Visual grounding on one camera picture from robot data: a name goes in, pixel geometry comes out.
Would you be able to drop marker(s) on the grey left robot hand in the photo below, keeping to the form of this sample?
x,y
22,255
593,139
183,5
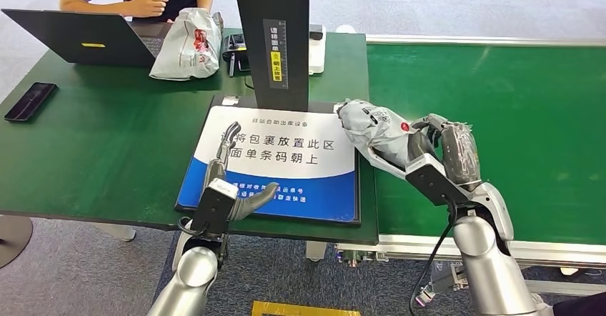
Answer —
x,y
251,202

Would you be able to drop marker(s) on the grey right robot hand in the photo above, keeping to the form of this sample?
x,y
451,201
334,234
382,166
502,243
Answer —
x,y
461,157

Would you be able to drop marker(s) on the white courier bag red print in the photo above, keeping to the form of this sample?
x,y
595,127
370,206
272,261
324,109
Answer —
x,y
378,129
185,48

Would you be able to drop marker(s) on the blue white scale platform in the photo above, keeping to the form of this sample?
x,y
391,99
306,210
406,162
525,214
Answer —
x,y
293,162

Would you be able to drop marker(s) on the white table leg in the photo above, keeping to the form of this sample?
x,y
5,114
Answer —
x,y
315,251
118,232

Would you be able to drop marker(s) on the green belt conveyor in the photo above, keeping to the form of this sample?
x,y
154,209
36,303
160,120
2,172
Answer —
x,y
535,115

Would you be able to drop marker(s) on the silver tape piece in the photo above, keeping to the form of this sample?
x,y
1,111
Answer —
x,y
230,101

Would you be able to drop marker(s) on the black handheld controller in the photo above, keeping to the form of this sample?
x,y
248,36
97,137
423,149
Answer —
x,y
233,44

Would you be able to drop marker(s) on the white power strip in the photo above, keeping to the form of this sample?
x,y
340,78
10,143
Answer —
x,y
316,55

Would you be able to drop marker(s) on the white rounded object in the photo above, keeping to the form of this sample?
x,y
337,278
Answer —
x,y
345,29

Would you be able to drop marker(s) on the black power adapter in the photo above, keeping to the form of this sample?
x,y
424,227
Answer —
x,y
316,31

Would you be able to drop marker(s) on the person's leg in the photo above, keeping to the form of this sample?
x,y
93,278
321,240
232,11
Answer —
x,y
582,305

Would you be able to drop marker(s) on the black scale column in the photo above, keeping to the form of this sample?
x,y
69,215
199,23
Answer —
x,y
274,6

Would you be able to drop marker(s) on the person's right hand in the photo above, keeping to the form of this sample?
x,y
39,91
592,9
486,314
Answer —
x,y
146,7

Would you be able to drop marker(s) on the black laptop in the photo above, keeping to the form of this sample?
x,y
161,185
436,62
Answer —
x,y
75,39

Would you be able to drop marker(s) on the black smartphone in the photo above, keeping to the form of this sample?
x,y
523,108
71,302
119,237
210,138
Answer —
x,y
30,101

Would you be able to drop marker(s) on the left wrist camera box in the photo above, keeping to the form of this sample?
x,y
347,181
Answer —
x,y
213,209

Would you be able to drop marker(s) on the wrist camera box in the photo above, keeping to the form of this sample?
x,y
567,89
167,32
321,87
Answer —
x,y
435,186
213,209

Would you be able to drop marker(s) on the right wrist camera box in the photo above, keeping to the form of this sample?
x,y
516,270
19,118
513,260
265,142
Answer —
x,y
435,186

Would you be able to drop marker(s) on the grey round pedestal base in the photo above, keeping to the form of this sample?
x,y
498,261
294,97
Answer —
x,y
12,240

